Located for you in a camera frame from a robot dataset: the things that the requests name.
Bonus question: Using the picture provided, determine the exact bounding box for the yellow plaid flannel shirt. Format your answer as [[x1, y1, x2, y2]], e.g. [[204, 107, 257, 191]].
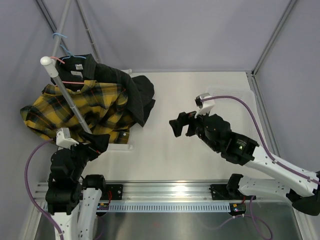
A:
[[20, 80, 134, 144]]

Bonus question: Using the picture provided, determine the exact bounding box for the pink wire hanger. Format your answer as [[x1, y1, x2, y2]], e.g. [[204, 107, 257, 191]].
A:
[[50, 56, 85, 86]]

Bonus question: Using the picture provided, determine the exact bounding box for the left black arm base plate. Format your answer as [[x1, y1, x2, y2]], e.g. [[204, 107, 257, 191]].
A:
[[78, 183, 124, 201]]

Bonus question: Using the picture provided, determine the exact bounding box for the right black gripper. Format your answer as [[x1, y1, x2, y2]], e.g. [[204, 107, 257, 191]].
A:
[[169, 106, 220, 152]]

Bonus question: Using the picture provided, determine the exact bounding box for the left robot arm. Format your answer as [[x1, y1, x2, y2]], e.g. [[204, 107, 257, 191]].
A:
[[45, 128, 112, 240]]

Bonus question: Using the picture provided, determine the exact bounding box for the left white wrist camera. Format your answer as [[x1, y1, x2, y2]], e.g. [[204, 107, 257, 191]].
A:
[[55, 127, 79, 149]]

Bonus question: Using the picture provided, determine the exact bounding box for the white plastic basket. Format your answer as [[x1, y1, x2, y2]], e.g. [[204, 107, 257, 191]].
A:
[[206, 86, 259, 138]]

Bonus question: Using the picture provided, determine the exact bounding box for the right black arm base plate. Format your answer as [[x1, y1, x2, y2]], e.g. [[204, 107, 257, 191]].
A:
[[209, 183, 252, 201]]

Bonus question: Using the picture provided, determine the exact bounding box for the blue wire hanger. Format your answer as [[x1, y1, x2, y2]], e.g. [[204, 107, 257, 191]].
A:
[[52, 32, 86, 59]]

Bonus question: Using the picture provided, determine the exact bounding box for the aluminium mounting rail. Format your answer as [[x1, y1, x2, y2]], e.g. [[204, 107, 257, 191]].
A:
[[32, 181, 293, 201]]

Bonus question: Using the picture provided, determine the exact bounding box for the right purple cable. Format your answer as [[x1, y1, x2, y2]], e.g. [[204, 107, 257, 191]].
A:
[[201, 95, 320, 186]]

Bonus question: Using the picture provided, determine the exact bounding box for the grey clothes rack pole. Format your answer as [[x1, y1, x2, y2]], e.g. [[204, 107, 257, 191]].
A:
[[40, 0, 92, 134]]

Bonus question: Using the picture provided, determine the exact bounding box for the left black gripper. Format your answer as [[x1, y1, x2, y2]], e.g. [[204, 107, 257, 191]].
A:
[[65, 131, 110, 180]]

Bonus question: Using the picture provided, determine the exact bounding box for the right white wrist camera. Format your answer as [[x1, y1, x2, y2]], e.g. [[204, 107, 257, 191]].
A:
[[194, 93, 215, 118]]

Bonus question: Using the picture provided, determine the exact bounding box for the black pinstripe shirt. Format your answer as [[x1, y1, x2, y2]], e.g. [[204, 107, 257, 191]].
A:
[[64, 54, 156, 127]]

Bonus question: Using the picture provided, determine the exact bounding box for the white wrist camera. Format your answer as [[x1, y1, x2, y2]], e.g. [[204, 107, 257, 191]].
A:
[[55, 127, 79, 149], [194, 93, 215, 118]]

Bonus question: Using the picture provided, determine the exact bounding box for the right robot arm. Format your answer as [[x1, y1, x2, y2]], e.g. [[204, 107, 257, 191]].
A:
[[169, 111, 320, 216]]

